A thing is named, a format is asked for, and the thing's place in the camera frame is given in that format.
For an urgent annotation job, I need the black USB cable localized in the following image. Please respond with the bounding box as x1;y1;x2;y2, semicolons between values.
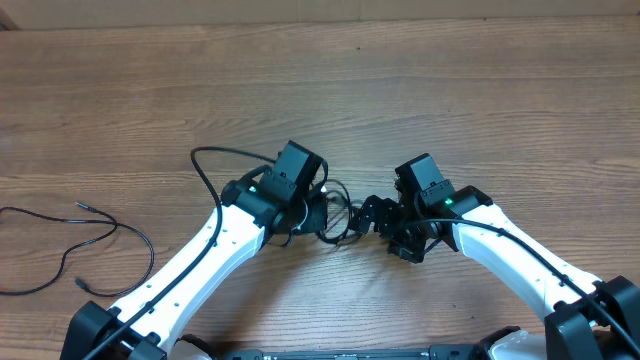
312;178;369;246

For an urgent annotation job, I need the thin black audio cable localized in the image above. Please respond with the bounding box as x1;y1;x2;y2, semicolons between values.
0;201;156;299

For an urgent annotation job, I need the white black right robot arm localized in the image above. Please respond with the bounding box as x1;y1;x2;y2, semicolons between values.
349;154;639;359

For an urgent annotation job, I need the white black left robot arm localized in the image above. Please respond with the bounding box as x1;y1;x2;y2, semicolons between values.
61;141;328;359

